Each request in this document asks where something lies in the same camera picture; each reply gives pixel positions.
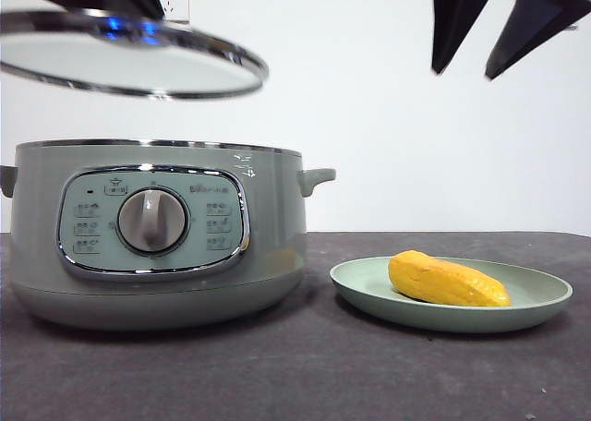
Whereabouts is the glass lid with green knob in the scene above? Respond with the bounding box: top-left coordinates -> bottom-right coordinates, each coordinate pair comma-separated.
0,7 -> 271,102

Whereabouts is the yellow corn cob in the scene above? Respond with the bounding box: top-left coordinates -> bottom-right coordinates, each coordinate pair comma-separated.
387,249 -> 513,309

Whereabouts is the pale green electric steamer pot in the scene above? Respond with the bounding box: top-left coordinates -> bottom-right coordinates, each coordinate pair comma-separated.
0,138 -> 337,333

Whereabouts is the pale green round plate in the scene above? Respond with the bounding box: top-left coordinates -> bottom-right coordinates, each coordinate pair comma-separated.
329,255 -> 574,334

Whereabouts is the white wall socket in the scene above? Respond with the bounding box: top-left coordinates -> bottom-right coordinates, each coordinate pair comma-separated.
154,0 -> 191,24

